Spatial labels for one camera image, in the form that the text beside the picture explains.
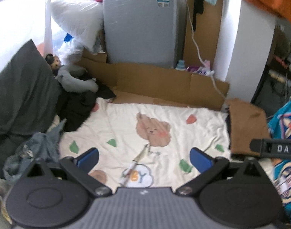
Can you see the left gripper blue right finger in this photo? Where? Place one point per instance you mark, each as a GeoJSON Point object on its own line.
{"type": "Point", "coordinates": [210, 169]}

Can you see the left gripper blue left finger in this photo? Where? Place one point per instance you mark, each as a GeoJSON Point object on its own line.
{"type": "Point", "coordinates": [77, 170]}

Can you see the brown printed t-shirt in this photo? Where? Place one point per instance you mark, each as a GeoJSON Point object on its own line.
{"type": "Point", "coordinates": [247, 122]}

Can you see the teal cartoon print blanket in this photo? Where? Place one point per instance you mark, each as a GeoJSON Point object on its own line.
{"type": "Point", "coordinates": [280, 128]}

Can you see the blue denim garment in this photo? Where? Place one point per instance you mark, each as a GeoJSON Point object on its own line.
{"type": "Point", "coordinates": [39, 145]}

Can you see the black folded garment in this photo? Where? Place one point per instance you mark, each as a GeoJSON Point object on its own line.
{"type": "Point", "coordinates": [228, 124]}

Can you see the cream bear print bedsheet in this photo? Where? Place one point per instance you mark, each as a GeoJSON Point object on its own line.
{"type": "Point", "coordinates": [154, 141]}

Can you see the dark grey pillow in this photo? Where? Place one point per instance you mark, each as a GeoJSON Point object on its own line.
{"type": "Point", "coordinates": [30, 98]}

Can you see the purple detergent bag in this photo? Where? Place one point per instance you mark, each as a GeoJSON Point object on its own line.
{"type": "Point", "coordinates": [201, 70]}

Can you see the brown cardboard sheet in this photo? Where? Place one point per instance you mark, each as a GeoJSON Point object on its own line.
{"type": "Point", "coordinates": [140, 83]}

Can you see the teal cap bottle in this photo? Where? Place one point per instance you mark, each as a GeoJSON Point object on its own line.
{"type": "Point", "coordinates": [180, 65]}

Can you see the small bear plush toy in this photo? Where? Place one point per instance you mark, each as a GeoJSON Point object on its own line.
{"type": "Point", "coordinates": [54, 62]}

